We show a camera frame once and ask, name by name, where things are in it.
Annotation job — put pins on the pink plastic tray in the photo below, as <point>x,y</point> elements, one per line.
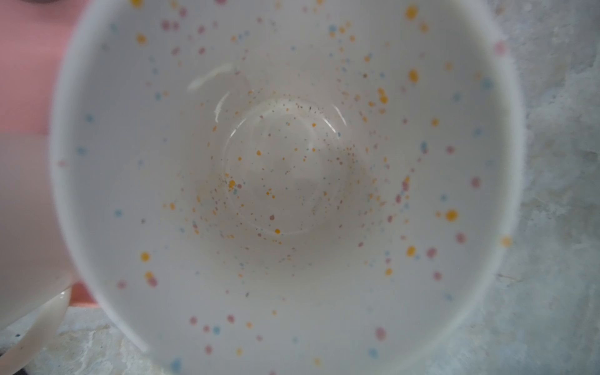
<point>34,37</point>

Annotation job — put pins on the red interior mug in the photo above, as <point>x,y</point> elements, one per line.
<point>36,270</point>

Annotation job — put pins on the cream mug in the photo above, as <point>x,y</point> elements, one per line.
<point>287,187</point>

